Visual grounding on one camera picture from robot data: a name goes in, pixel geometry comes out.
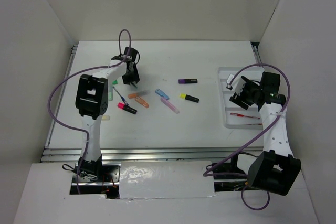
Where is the purple black highlighter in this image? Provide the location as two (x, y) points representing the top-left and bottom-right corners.
(178, 79), (198, 84)

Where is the pink black highlighter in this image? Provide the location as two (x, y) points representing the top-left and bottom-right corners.
(117, 103), (137, 114)

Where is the orange grey highlighter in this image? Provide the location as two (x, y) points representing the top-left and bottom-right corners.
(128, 90), (150, 99)

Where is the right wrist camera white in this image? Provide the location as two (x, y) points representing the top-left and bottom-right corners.
(226, 74), (246, 95)

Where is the blue pen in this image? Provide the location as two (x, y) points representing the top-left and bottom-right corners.
(113, 86), (129, 106)

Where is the aluminium frame rail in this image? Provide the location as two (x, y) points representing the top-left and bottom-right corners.
(40, 147), (263, 163)

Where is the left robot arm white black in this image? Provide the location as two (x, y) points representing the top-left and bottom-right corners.
(75, 47), (140, 182)

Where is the yellow black highlighter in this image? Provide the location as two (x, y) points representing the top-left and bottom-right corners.
(180, 93), (200, 103)

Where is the red pen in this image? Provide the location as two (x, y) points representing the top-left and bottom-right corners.
(230, 112), (260, 120)

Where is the white foil cover panel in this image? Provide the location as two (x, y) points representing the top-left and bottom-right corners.
(119, 161), (215, 199)

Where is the purple cable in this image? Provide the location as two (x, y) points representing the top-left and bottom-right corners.
(47, 29), (132, 195)
(203, 63), (290, 211)

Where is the pale green highlighter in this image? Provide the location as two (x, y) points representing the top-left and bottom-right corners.
(108, 86), (113, 101)

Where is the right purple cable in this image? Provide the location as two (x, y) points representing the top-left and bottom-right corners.
(203, 63), (290, 211)

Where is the orange translucent highlighter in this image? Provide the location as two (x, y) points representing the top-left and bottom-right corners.
(135, 97), (149, 108)

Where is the blue translucent highlighter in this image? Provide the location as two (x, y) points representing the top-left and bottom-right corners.
(155, 89), (170, 100)

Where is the pink translucent highlighter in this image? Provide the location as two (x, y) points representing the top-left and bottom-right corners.
(160, 97), (180, 114)

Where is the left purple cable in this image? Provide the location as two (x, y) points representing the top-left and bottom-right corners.
(47, 29), (132, 195)

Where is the white compartment tray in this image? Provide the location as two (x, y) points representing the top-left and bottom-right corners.
(217, 67), (264, 130)

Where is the pale yellow highlighter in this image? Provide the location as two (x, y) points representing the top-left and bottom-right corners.
(102, 115), (110, 121)

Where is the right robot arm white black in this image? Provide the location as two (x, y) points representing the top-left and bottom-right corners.
(229, 72), (301, 196)

